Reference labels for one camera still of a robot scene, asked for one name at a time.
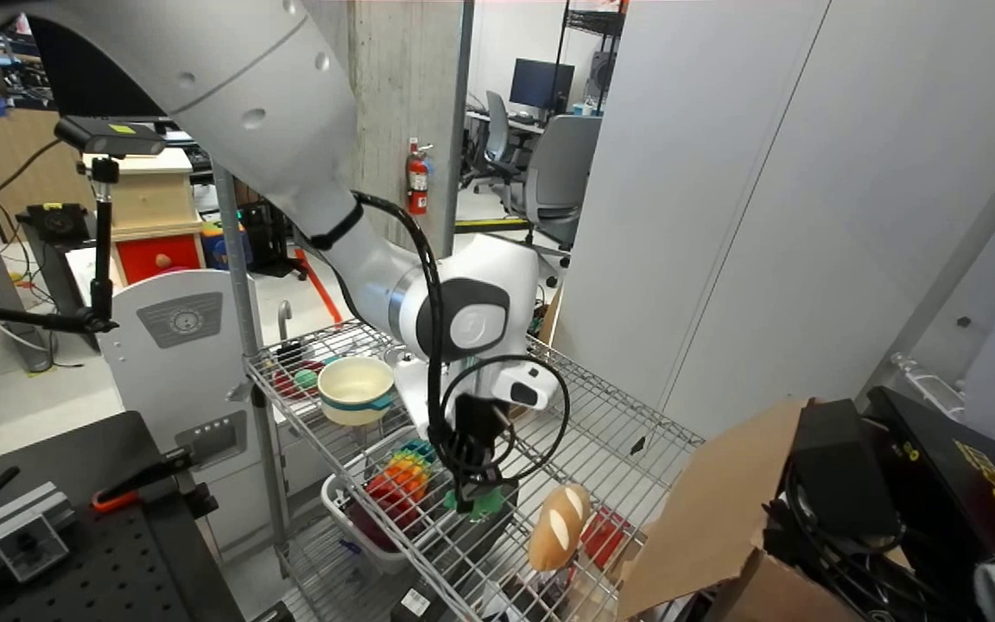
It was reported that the metal wire rack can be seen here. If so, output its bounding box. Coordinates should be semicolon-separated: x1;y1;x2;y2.
246;319;710;622

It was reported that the red fire extinguisher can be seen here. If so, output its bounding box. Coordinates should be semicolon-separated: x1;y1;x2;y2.
404;134;437;220

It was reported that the black bag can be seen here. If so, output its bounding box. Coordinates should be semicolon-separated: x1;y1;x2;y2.
763;395;913;580

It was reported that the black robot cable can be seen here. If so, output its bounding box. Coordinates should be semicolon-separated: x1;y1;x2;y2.
353;191;577;519

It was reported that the red toy block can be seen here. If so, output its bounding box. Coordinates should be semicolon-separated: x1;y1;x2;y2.
577;504;635;574

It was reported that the orange black clamp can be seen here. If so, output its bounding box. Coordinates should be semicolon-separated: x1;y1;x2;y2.
85;444;220;520

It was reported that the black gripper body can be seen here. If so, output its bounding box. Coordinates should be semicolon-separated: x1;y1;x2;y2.
442;391;523;479

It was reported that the red box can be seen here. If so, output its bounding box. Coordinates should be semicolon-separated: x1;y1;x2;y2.
115;229;209;288

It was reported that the red bowl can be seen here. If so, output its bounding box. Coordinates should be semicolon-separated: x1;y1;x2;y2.
270;357;324;403

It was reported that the green toy object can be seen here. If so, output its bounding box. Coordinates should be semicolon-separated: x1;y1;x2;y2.
469;479;523;526

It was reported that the black case yellow print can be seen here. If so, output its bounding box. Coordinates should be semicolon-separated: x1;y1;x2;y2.
863;383;995;571

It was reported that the brown wooden board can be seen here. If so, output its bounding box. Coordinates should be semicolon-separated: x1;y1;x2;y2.
0;104;196;235

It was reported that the black perforated table board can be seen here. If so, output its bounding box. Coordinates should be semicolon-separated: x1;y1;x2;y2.
0;411;249;622

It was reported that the cream bowl teal rim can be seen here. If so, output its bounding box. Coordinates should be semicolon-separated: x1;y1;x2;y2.
316;353;402;431

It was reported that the black camera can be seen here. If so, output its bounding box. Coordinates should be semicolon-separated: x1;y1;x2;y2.
51;112;171;157

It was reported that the computer monitor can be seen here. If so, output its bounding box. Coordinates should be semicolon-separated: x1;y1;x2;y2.
507;54;580;116

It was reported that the grey office chair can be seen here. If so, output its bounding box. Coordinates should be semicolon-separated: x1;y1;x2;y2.
517;109;604;253

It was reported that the white plastic basket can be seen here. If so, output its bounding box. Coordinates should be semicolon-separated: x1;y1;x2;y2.
317;442;527;580

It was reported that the bread loaf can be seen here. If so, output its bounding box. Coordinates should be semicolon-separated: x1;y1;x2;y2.
527;479;593;578

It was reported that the grey aluminium rail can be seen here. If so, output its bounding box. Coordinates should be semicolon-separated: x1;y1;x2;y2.
0;475;75;586

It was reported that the rainbow stacking toy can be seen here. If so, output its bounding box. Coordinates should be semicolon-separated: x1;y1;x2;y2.
363;440;439;510

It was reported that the large open cardboard box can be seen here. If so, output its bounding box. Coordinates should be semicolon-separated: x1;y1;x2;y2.
614;395;871;622

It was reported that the black camera stand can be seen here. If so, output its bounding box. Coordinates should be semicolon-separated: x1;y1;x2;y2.
0;152;123;353

